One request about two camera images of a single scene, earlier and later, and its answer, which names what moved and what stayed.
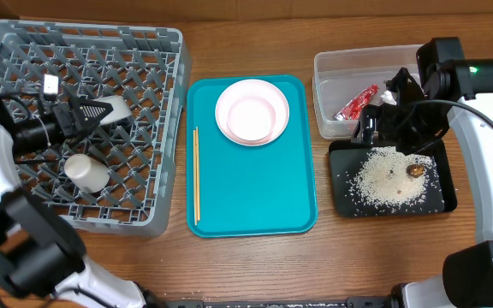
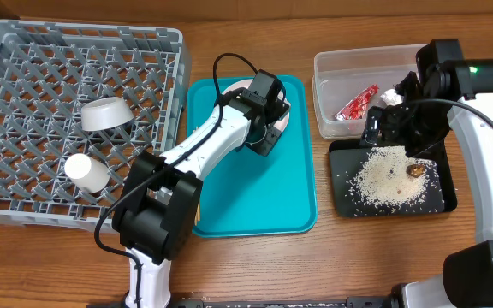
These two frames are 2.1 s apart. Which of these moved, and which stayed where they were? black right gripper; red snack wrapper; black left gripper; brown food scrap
Moved: black left gripper
Stayed: red snack wrapper; brown food scrap; black right gripper
